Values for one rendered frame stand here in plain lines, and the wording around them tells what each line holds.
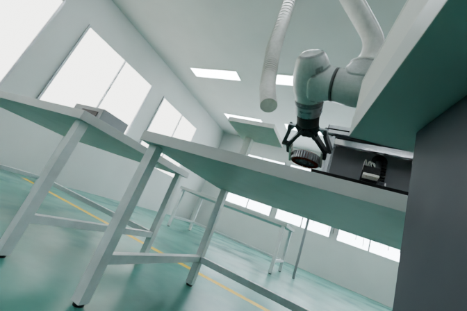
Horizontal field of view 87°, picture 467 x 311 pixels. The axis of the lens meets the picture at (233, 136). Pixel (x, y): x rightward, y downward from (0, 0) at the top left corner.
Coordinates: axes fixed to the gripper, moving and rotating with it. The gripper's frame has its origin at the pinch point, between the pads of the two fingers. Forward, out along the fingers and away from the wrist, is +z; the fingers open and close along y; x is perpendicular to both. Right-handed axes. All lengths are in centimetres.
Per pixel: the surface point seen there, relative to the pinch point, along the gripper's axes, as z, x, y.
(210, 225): 92, 4, -67
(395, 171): 27, 34, 35
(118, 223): 18, -46, -66
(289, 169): -4.8, -12.8, -2.4
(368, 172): 14.2, 15.5, 23.0
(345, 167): 28.9, 31.4, 13.7
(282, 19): -3, 218, -84
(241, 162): -4.0, -14.3, -20.4
